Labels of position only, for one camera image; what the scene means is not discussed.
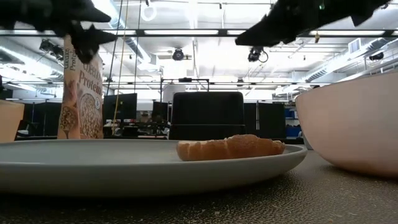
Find black partition panels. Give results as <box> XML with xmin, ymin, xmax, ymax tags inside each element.
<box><xmin>244</xmin><ymin>102</ymin><xmax>286</xmax><ymax>140</ymax></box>

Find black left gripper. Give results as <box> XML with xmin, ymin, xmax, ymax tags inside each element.
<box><xmin>0</xmin><ymin>0</ymin><xmax>118</xmax><ymax>65</ymax></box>

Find blue storage bins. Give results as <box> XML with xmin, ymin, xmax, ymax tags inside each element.
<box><xmin>284</xmin><ymin>106</ymin><xmax>297</xmax><ymax>138</ymax></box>

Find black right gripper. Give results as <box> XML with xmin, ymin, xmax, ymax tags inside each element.
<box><xmin>234</xmin><ymin>0</ymin><xmax>393</xmax><ymax>47</ymax></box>

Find thin yellow hanging cable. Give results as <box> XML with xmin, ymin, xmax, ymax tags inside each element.
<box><xmin>112</xmin><ymin>0</ymin><xmax>130</xmax><ymax>126</ymax></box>

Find black tilted overhead camera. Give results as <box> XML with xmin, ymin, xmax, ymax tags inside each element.
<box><xmin>247</xmin><ymin>45</ymin><xmax>269</xmax><ymax>64</ymax></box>

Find orange cutting board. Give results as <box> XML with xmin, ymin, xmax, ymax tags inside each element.
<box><xmin>0</xmin><ymin>100</ymin><xmax>25</xmax><ymax>144</ymax></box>

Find toasted bagel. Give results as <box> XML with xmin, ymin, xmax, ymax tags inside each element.
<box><xmin>175</xmin><ymin>134</ymin><xmax>287</xmax><ymax>162</ymax></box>

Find orange cereal bag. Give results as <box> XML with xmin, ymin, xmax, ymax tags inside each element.
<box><xmin>57</xmin><ymin>34</ymin><xmax>104</xmax><ymax>140</ymax></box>

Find thin black cable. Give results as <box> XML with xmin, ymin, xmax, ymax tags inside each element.
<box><xmin>105</xmin><ymin>0</ymin><xmax>124</xmax><ymax>98</ymax></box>

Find pale pink bowl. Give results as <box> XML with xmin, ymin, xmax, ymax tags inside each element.
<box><xmin>295</xmin><ymin>69</ymin><xmax>398</xmax><ymax>179</ymax></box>

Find wide black monitor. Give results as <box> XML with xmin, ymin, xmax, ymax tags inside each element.
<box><xmin>103</xmin><ymin>93</ymin><xmax>138</xmax><ymax>123</ymax></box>

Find black background rig frame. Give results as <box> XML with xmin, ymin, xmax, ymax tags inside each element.
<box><xmin>159</xmin><ymin>77</ymin><xmax>210</xmax><ymax>103</ymax></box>

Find black aluminium rig frame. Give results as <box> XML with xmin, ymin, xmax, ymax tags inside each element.
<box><xmin>102</xmin><ymin>28</ymin><xmax>398</xmax><ymax>39</ymax></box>

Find black two-slot toaster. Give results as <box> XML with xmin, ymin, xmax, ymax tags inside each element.
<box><xmin>169</xmin><ymin>91</ymin><xmax>247</xmax><ymax>142</ymax></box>

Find round black overhead camera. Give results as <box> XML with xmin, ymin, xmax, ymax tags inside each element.
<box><xmin>172</xmin><ymin>47</ymin><xmax>185</xmax><ymax>62</ymax></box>

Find white ring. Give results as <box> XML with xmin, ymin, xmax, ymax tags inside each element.
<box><xmin>140</xmin><ymin>2</ymin><xmax>157</xmax><ymax>22</ymax></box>

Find small black monitor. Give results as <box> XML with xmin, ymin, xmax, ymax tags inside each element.
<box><xmin>152</xmin><ymin>101</ymin><xmax>170</xmax><ymax>123</ymax></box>

